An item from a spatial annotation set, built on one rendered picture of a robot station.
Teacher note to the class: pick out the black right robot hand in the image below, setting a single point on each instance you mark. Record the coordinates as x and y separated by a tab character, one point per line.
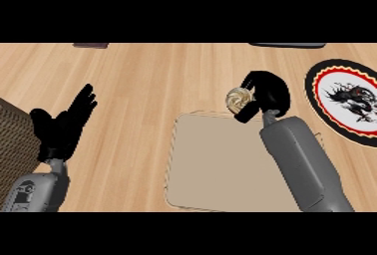
272	89

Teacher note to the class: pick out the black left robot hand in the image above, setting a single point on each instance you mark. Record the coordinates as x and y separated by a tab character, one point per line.
61	129

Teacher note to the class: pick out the cream swirl cupcake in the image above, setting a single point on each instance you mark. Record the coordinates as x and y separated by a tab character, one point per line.
240	98

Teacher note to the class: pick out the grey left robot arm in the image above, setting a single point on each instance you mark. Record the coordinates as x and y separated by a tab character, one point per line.
40	191

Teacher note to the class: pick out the dragon print plate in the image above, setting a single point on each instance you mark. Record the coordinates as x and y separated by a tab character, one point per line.
349	101

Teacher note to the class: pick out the beige square tray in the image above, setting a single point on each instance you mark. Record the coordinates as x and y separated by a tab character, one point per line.
221	162

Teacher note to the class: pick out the brown wicker basket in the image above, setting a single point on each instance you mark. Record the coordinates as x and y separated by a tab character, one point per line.
15	149

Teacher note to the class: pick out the dark grey flat object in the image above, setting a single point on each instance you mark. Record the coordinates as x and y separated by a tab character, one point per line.
289	45

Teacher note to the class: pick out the dark brown flat object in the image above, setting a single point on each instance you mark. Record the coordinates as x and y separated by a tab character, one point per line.
91	45

